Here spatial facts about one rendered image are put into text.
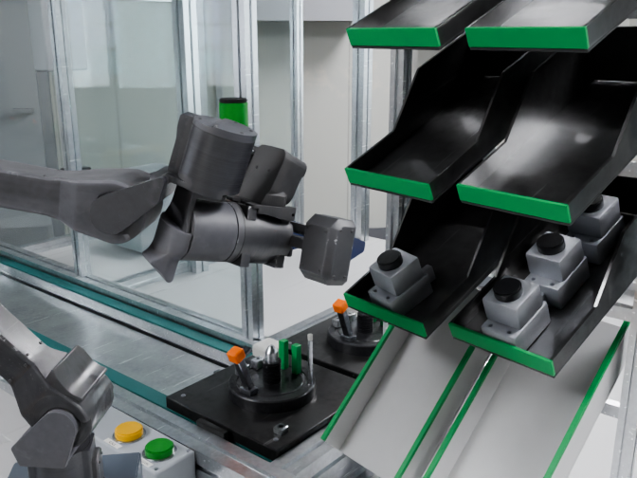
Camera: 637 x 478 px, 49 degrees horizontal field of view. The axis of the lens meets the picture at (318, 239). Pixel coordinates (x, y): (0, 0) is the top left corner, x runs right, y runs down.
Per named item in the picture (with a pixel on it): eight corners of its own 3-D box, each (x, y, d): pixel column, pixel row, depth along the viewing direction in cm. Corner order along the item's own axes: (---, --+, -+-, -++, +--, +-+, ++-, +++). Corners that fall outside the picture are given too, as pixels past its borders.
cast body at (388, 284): (396, 322, 84) (380, 277, 80) (373, 309, 87) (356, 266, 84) (445, 283, 87) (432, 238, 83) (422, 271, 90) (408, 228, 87)
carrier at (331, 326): (381, 394, 117) (383, 323, 113) (274, 354, 131) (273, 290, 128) (452, 345, 135) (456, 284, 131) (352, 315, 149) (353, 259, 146)
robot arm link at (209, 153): (85, 227, 61) (118, 95, 58) (118, 205, 69) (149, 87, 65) (209, 270, 61) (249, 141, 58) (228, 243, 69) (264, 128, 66)
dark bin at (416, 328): (426, 340, 81) (409, 291, 77) (348, 307, 90) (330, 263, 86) (556, 205, 93) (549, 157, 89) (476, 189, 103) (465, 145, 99)
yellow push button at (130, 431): (126, 450, 100) (125, 438, 100) (110, 440, 103) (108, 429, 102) (149, 438, 103) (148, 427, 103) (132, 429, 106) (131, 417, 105)
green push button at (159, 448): (157, 468, 96) (156, 456, 95) (139, 458, 98) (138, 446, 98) (180, 456, 99) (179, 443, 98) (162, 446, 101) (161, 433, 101)
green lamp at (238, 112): (233, 133, 119) (232, 103, 118) (213, 131, 122) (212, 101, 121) (254, 130, 123) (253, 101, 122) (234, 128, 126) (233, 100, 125)
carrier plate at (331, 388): (277, 463, 98) (276, 450, 97) (166, 407, 112) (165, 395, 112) (375, 396, 115) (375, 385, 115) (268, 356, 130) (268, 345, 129)
